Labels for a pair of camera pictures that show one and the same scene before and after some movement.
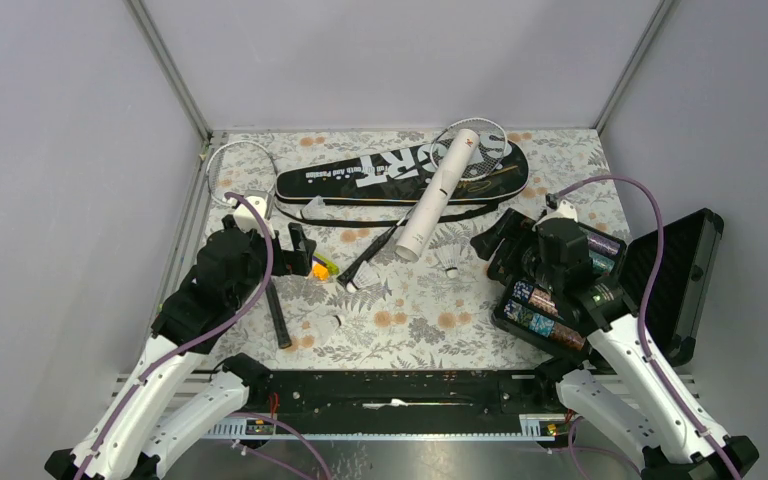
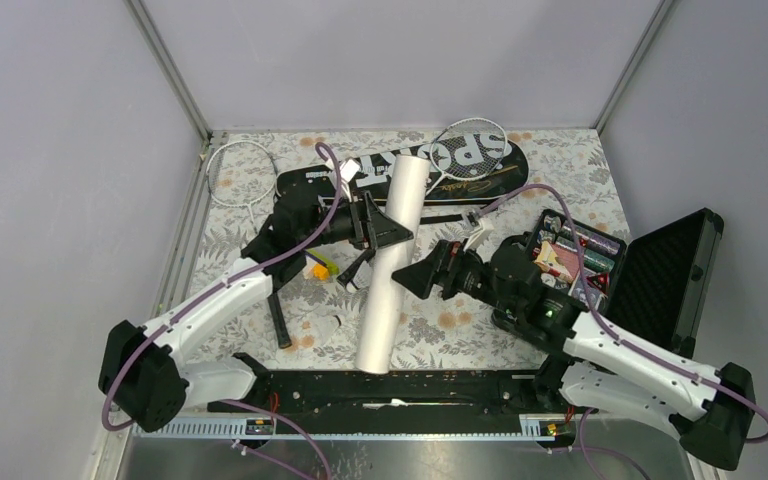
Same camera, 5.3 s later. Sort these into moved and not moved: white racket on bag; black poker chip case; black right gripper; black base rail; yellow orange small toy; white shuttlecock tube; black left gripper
Moved: black right gripper; black left gripper; white shuttlecock tube
Not moved: black poker chip case; yellow orange small toy; white racket on bag; black base rail
